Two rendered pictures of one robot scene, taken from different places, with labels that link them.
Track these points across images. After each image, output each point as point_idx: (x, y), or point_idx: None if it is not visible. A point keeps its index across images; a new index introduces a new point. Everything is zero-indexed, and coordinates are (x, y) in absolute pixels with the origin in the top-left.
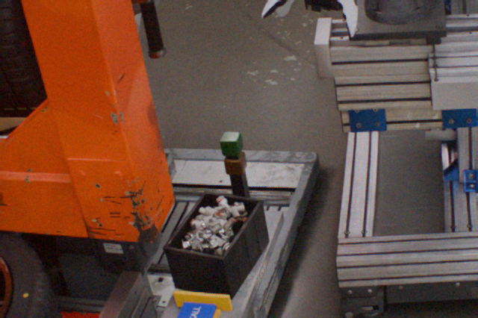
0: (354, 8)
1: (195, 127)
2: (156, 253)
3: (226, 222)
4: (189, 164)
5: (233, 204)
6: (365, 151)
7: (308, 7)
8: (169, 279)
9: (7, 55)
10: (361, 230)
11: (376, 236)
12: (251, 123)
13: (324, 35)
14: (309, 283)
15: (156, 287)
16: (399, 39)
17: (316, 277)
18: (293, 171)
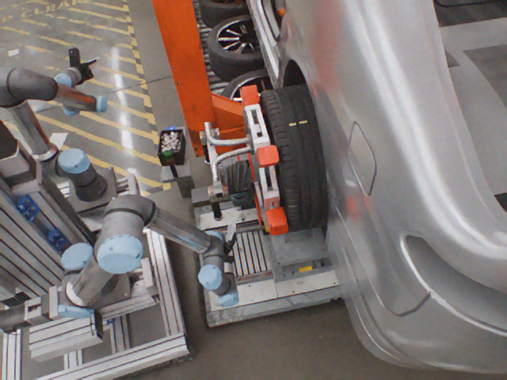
0: None
1: (305, 351)
2: (256, 236)
3: (165, 142)
4: (274, 294)
5: (166, 150)
6: (163, 286)
7: None
8: (239, 220)
9: None
10: (151, 233)
11: (146, 236)
12: (271, 365)
13: (130, 180)
14: (188, 251)
15: (242, 215)
16: None
17: (186, 255)
18: (215, 303)
